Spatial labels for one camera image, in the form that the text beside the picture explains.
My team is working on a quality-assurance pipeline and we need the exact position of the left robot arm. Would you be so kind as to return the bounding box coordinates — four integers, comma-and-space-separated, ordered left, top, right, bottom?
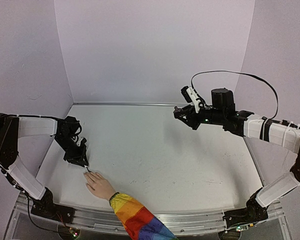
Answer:
0, 113, 89, 219

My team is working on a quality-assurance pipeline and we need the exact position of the right black camera cable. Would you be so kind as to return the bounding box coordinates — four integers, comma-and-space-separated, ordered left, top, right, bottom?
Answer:
190, 71, 279, 120

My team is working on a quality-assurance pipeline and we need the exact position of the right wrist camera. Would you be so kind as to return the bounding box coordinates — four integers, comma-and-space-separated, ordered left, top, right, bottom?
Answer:
181, 86, 206, 114

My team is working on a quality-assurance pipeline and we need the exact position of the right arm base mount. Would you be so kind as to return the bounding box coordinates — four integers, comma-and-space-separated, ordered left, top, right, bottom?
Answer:
222, 191, 268, 230

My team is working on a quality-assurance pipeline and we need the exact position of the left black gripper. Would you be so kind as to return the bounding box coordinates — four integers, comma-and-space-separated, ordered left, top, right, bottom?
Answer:
55, 135, 89, 167

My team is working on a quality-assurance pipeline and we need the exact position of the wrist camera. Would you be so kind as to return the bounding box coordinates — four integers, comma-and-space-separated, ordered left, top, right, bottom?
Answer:
76, 137, 87, 147
181, 86, 206, 114

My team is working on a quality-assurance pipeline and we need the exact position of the rear table edge rail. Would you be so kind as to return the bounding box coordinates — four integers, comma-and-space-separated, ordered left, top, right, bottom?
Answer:
73, 102, 190, 107

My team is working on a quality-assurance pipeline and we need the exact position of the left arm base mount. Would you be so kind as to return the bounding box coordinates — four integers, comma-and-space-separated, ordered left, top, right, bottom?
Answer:
30, 187, 75, 224

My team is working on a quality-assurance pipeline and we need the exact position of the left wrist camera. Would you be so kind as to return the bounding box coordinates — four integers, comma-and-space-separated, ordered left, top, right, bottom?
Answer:
76, 137, 87, 147

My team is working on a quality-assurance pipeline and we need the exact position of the aluminium front rail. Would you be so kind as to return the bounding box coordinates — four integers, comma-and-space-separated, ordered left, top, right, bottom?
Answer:
16, 187, 285, 240

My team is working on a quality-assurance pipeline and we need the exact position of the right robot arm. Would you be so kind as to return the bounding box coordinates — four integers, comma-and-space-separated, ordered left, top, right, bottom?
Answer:
173, 86, 300, 208

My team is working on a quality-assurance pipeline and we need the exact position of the mannequin hand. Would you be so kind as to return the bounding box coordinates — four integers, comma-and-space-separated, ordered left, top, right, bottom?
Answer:
83, 172, 116, 201

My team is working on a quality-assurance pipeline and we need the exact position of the rainbow sleeve forearm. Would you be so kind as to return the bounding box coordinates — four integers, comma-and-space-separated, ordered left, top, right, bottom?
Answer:
109, 192, 177, 240

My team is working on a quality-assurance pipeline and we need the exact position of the left base black cable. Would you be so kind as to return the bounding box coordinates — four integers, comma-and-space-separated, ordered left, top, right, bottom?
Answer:
27, 197, 73, 233

